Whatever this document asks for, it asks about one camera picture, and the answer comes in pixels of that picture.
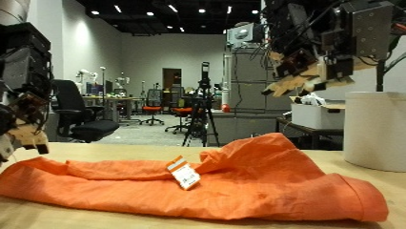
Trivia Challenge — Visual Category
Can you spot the black camera tripod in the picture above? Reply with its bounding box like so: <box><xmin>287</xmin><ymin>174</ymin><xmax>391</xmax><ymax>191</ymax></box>
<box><xmin>181</xmin><ymin>61</ymin><xmax>221</xmax><ymax>148</ymax></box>

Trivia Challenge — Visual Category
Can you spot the low grey counter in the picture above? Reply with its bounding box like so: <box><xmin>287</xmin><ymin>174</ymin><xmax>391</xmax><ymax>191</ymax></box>
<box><xmin>206</xmin><ymin>109</ymin><xmax>283</xmax><ymax>147</ymax></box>

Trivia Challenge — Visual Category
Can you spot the dark side table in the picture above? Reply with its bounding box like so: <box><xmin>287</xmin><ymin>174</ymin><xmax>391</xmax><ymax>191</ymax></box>
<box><xmin>277</xmin><ymin>116</ymin><xmax>345</xmax><ymax>151</ymax></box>

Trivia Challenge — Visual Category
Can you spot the orange seat office chair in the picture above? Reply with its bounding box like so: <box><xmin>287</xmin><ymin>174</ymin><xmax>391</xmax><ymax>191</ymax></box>
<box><xmin>164</xmin><ymin>87</ymin><xmax>194</xmax><ymax>135</ymax></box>
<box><xmin>138</xmin><ymin>89</ymin><xmax>166</xmax><ymax>127</ymax></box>

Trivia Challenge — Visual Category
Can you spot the long background work desk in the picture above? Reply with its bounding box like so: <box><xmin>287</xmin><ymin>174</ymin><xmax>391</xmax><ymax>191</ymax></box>
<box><xmin>81</xmin><ymin>94</ymin><xmax>144</xmax><ymax>123</ymax></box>

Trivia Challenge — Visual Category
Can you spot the white cardboard box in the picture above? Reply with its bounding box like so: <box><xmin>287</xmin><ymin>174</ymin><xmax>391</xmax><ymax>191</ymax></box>
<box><xmin>290</xmin><ymin>94</ymin><xmax>346</xmax><ymax>130</ymax></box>

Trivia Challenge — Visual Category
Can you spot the brown door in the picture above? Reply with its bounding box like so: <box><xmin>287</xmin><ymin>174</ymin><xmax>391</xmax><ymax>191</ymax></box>
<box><xmin>162</xmin><ymin>67</ymin><xmax>182</xmax><ymax>92</ymax></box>

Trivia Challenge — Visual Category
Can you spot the white cylindrical plant pot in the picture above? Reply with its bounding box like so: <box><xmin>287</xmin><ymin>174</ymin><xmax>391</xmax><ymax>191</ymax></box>
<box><xmin>342</xmin><ymin>91</ymin><xmax>406</xmax><ymax>173</ymax></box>

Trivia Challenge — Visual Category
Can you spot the orange-pink button shirt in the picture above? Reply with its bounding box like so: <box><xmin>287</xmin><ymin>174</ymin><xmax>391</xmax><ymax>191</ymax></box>
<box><xmin>0</xmin><ymin>132</ymin><xmax>391</xmax><ymax>222</ymax></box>

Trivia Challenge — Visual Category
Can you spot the white orange price tag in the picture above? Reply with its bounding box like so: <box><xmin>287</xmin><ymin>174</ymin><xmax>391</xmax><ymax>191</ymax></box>
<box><xmin>165</xmin><ymin>155</ymin><xmax>202</xmax><ymax>191</ymax></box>

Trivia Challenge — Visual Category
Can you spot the black office chair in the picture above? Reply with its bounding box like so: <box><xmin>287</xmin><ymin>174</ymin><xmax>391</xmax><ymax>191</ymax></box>
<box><xmin>49</xmin><ymin>79</ymin><xmax>121</xmax><ymax>143</ymax></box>

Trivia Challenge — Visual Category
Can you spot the tall grey cabinet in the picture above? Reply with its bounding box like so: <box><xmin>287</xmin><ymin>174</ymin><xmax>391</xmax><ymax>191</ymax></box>
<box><xmin>222</xmin><ymin>47</ymin><xmax>293</xmax><ymax>113</ymax></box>

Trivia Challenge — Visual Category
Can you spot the white plastic bag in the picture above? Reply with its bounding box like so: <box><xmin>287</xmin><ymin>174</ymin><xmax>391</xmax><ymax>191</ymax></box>
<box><xmin>295</xmin><ymin>93</ymin><xmax>327</xmax><ymax>107</ymax></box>

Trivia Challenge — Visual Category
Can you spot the white boxy device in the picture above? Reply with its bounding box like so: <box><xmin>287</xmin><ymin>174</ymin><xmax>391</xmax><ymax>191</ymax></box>
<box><xmin>226</xmin><ymin>22</ymin><xmax>265</xmax><ymax>49</ymax></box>

